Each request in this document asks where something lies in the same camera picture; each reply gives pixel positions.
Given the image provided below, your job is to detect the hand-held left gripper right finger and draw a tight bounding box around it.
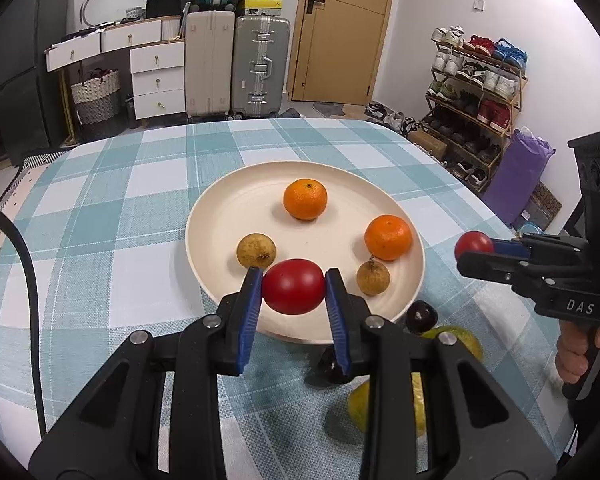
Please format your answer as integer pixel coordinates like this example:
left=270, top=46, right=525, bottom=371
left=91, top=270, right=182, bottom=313
left=324, top=267, right=558, bottom=477

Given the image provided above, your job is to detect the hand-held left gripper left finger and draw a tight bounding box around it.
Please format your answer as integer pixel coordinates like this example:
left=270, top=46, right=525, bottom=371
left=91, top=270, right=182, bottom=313
left=27, top=266, right=266, bottom=477

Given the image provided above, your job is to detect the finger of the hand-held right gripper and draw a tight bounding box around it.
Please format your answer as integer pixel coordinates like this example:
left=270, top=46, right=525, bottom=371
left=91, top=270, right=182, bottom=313
left=490, top=233, right=589, bottom=267
left=456, top=251, right=543, bottom=289

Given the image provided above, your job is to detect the small red tomato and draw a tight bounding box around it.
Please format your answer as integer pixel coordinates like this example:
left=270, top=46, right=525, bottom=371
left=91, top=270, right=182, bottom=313
left=454, top=230, right=495, bottom=261

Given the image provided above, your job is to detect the large red tomato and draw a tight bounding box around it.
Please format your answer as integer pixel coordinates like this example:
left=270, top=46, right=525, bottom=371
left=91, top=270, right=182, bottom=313
left=261, top=258, right=327, bottom=316

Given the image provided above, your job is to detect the brown longan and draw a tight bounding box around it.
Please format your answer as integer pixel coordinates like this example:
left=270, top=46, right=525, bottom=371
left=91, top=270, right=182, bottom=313
left=236, top=233, right=277, bottom=269
left=356, top=256, right=391, bottom=296

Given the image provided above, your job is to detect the orange mandarin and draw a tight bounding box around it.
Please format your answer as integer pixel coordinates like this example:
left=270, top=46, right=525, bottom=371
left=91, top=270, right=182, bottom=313
left=283, top=179, right=328, bottom=221
left=364, top=214, right=413, bottom=262

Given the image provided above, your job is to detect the cream round plate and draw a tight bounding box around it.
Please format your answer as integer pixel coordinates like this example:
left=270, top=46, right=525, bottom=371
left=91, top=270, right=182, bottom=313
left=185, top=161, right=426, bottom=345

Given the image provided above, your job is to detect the person's right hand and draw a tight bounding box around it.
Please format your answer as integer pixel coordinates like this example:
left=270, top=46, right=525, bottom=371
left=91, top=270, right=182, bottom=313
left=554, top=324, right=600, bottom=386

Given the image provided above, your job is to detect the dark purple plum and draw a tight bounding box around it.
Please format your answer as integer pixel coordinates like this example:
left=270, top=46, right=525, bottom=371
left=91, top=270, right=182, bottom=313
left=316, top=345, right=351, bottom=386
left=406, top=301, right=438, bottom=335

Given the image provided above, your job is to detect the brown patterned mat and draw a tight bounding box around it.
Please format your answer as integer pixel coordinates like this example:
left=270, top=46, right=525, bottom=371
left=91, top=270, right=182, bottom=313
left=512, top=181, right=563, bottom=231

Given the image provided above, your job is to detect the purple bag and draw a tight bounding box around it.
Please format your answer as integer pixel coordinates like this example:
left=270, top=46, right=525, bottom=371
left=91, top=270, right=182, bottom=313
left=485, top=129, right=556, bottom=228

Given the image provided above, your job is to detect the yellow green guava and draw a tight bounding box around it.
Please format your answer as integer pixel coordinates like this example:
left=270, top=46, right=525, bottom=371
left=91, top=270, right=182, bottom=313
left=347, top=372, right=427, bottom=438
left=422, top=326, right=483, bottom=361

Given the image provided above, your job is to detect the brown cardboard box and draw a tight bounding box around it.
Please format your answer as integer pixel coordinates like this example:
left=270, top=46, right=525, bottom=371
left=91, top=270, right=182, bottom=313
left=408, top=130, right=448, bottom=158

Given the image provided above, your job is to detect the wooden shoe rack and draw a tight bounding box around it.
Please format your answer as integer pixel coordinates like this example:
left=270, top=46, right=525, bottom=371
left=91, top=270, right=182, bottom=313
left=420, top=25, right=528, bottom=193

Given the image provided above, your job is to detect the row of shoes on rack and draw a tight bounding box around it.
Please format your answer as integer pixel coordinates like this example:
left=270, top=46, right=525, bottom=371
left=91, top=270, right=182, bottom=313
left=427, top=25, right=528, bottom=188

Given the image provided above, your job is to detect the pile of shoes on floor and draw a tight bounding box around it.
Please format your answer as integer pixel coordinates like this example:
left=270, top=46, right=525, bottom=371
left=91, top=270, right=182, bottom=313
left=365, top=102, right=421, bottom=136

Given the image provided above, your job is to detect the grey door mat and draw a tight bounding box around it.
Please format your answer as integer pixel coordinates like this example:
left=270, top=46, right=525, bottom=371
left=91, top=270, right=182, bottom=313
left=312, top=102, right=348, bottom=118

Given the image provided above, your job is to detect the wooden door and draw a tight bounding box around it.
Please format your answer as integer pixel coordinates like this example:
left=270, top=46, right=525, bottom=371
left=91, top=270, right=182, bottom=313
left=290, top=0, right=398, bottom=107

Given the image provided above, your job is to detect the silver suitcase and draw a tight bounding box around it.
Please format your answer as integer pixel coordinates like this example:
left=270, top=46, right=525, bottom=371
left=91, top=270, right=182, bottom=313
left=231, top=15, right=291, bottom=120

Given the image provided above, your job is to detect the beige suitcase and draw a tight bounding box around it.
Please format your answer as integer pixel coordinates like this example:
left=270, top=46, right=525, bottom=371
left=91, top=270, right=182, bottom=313
left=185, top=10, right=236, bottom=118

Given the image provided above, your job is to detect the white drawer desk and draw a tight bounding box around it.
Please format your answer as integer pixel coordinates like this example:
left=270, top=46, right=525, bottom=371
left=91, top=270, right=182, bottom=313
left=45, top=16, right=187, bottom=146

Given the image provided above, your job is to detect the patterned floor rug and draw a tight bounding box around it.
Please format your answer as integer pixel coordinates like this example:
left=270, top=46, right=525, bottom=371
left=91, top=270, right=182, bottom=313
left=0, top=155, right=61, bottom=211

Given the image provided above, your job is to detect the grey wicker basket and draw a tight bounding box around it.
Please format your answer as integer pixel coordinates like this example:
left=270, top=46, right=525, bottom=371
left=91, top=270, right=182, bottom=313
left=70, top=67, right=122, bottom=126

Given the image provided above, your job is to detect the yellow black shoe box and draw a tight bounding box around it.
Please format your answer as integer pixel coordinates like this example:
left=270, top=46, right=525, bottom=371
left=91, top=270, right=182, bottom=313
left=237, top=0, right=278, bottom=17

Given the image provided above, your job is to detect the black storage box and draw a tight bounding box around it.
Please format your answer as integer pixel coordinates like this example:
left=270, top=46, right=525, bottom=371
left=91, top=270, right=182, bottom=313
left=146, top=0, right=182, bottom=18

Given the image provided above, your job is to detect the dark grey fridge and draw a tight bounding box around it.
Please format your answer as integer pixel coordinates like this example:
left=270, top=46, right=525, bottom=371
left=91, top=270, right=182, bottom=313
left=0, top=0, right=73, bottom=166

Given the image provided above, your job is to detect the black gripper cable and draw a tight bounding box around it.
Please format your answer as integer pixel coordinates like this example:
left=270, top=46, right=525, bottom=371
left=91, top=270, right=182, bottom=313
left=0, top=199, right=48, bottom=438

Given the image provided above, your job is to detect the curved chrome tube frame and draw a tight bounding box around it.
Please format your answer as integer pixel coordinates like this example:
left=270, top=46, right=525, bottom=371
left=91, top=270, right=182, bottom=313
left=80, top=0, right=158, bottom=28

